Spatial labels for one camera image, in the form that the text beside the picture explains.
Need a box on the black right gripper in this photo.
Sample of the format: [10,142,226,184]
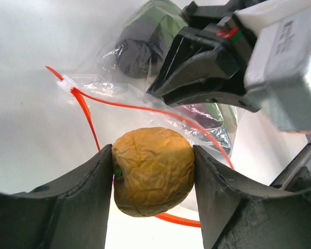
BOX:
[147,1,259,113]

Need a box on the green fake leafy vegetable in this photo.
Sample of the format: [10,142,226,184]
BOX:
[123,1,237,131]

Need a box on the clear zip top bag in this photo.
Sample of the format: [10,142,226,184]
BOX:
[45,0,246,228]

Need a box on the wrinkled yellow fake fruit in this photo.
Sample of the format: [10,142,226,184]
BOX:
[111,127,195,217]

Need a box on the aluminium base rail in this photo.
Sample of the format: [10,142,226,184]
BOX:
[270,143,311,192]

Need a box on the purple fake eggplant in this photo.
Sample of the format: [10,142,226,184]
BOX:
[115,22,236,154]

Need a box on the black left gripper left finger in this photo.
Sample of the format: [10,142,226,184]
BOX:
[0,145,113,248]

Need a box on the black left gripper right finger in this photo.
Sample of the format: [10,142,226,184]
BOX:
[193,146,311,248]

